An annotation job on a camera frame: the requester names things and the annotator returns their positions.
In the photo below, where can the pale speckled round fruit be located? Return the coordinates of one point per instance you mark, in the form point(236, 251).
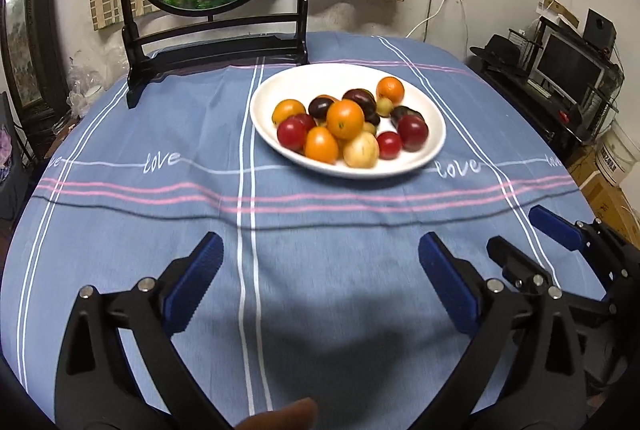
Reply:
point(361, 151)

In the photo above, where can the tan round fruit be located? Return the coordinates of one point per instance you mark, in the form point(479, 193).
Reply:
point(369, 128)

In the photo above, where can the crumpled clear plastic sheet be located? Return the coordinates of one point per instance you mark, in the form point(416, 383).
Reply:
point(350, 17)

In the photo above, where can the clear plastic bags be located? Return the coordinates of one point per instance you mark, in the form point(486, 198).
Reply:
point(92, 80)

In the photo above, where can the dark purple plum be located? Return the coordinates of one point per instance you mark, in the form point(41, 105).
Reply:
point(320, 106)
point(402, 111)
point(360, 99)

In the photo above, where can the red plum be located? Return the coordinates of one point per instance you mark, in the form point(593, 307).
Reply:
point(389, 146)
point(291, 133)
point(413, 133)

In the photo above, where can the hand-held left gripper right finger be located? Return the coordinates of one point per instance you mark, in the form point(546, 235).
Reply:
point(450, 282)

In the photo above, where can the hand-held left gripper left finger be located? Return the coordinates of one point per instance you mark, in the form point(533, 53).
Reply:
point(195, 280)

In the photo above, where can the computer monitor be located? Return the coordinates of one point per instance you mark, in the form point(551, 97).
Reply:
point(567, 67)

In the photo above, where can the blue striped tablecloth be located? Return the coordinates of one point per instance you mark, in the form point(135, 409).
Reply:
point(350, 235)

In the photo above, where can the white round plate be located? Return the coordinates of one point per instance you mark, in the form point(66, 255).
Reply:
point(300, 80)

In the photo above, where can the black metal rack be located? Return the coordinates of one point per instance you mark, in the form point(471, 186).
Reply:
point(530, 105)

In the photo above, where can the black hat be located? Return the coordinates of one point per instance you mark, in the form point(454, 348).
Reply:
point(497, 51)

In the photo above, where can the orange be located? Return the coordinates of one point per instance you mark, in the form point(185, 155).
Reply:
point(390, 90)
point(287, 110)
point(345, 119)
point(321, 146)

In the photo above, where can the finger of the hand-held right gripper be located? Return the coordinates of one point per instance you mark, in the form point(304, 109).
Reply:
point(520, 262)
point(555, 226)

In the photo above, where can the yellow-green round fruit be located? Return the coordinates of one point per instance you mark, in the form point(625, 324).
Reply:
point(384, 106)

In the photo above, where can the dark wooden framed cabinet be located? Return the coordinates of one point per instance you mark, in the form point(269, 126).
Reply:
point(25, 35)

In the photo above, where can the white plastic bucket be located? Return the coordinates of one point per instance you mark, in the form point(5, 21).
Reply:
point(616, 155)

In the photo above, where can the black speaker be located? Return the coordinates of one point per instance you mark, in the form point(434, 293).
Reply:
point(600, 29)

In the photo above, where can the cardboard box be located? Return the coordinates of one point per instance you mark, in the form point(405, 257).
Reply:
point(600, 195)

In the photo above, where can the person's left hand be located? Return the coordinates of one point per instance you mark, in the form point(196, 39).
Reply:
point(280, 416)

